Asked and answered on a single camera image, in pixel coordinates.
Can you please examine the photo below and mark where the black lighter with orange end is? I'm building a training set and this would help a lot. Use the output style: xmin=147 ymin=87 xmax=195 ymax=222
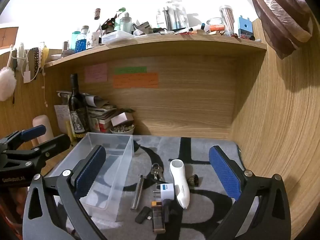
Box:
xmin=151 ymin=201 xmax=166 ymax=234

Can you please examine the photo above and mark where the green sticky note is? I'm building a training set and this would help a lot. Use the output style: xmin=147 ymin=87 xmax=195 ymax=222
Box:
xmin=114 ymin=66 xmax=147 ymax=74

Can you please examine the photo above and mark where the tall jar of sticks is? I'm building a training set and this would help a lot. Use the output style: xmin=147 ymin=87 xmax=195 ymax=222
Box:
xmin=219 ymin=5 xmax=235 ymax=34

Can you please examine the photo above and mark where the clear flat plastic container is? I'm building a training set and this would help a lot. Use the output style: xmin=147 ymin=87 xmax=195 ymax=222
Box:
xmin=101 ymin=31 xmax=135 ymax=45

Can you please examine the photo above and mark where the bunch of keys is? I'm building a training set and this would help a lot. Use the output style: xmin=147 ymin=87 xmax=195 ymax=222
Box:
xmin=150 ymin=163 xmax=165 ymax=182

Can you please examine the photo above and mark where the white paper note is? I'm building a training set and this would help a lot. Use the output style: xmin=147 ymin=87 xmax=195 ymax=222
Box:
xmin=54 ymin=104 xmax=72 ymax=133

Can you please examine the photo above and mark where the small white cardboard box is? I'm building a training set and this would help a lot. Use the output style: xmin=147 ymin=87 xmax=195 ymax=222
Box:
xmin=111 ymin=112 xmax=134 ymax=127

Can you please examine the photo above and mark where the silver metal tube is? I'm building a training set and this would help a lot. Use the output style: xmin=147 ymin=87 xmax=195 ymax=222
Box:
xmin=130 ymin=174 xmax=146 ymax=210

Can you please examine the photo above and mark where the dark wine bottle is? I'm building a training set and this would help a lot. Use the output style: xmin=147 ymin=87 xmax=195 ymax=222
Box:
xmin=68 ymin=74 xmax=89 ymax=140

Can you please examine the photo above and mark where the white handheld electric device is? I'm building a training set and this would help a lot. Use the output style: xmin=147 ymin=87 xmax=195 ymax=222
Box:
xmin=169 ymin=159 xmax=190 ymax=209

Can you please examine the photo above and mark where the green cap bottle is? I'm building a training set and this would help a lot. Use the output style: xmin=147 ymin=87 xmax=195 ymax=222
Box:
xmin=114 ymin=7 xmax=127 ymax=32

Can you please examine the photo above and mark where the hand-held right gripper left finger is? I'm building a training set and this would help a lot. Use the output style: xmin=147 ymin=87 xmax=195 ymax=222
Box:
xmin=22 ymin=144 xmax=108 ymax=240

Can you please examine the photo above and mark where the wooden shelf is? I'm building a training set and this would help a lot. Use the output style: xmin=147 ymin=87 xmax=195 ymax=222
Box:
xmin=44 ymin=39 xmax=267 ymax=68

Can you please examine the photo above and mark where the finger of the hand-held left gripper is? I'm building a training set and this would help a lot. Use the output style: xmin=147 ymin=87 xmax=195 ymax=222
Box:
xmin=4 ymin=133 xmax=72 ymax=167
xmin=0 ymin=124 xmax=47 ymax=153

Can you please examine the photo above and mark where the orange sticky note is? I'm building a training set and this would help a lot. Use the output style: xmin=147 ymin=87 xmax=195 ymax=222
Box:
xmin=113 ymin=72 xmax=159 ymax=89

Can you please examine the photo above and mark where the brown hanging bag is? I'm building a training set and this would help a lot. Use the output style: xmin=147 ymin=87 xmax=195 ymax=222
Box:
xmin=249 ymin=0 xmax=313 ymax=60

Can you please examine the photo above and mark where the black usb stick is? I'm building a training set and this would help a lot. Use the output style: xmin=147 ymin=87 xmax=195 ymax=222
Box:
xmin=135 ymin=206 xmax=152 ymax=223

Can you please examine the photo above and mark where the blue box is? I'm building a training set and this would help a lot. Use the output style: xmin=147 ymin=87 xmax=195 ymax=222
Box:
xmin=238 ymin=15 xmax=253 ymax=39

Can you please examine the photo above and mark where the clear pump bottle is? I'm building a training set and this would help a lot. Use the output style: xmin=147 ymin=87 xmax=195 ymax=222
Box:
xmin=120 ymin=12 xmax=132 ymax=33

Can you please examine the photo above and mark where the blue patterned bottle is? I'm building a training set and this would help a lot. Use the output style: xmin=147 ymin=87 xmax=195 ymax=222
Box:
xmin=75 ymin=26 xmax=90 ymax=53

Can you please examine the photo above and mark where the white fluffy puff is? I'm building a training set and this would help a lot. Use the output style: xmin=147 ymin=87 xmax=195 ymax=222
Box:
xmin=0 ymin=66 xmax=17 ymax=101

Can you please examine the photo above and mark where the orange clothing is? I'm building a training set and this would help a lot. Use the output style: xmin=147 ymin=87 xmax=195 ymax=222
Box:
xmin=0 ymin=185 xmax=28 ymax=230

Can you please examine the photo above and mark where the pink sticky note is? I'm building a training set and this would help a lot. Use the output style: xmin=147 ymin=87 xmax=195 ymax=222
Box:
xmin=84 ymin=64 xmax=108 ymax=83

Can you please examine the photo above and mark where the teal bottle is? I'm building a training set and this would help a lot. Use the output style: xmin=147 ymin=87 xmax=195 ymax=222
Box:
xmin=71 ymin=31 xmax=81 ymax=50

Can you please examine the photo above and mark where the black and white lace ribbon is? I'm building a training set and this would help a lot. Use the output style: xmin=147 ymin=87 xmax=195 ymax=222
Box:
xmin=30 ymin=47 xmax=42 ymax=80

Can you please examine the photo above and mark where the bowl of small stones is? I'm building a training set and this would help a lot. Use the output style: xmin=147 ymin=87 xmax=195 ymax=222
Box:
xmin=110 ymin=124 xmax=135 ymax=135

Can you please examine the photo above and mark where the white printed mug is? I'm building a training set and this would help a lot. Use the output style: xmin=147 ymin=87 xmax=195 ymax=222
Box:
xmin=91 ymin=31 xmax=102 ymax=47

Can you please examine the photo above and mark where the white plug adapter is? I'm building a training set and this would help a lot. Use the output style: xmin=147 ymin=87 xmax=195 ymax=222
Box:
xmin=153 ymin=183 xmax=175 ymax=200

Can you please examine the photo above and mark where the pink mug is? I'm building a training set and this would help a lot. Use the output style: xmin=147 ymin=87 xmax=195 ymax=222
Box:
xmin=32 ymin=115 xmax=54 ymax=145

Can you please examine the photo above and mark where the stack of books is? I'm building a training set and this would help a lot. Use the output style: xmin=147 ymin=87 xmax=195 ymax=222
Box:
xmin=85 ymin=94 xmax=135 ymax=133

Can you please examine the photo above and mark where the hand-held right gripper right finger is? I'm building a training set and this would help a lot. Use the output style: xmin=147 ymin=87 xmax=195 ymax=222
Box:
xmin=207 ymin=145 xmax=292 ymax=240

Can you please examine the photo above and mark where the grey mat with black pattern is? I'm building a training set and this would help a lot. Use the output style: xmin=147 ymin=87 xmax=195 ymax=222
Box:
xmin=40 ymin=134 xmax=253 ymax=240

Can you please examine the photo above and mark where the clear plastic bin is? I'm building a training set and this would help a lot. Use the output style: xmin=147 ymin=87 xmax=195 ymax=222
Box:
xmin=44 ymin=132 xmax=134 ymax=222

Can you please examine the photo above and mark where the rolled newspaper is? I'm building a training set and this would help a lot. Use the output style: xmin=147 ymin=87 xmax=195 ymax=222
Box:
xmin=57 ymin=91 xmax=110 ymax=108

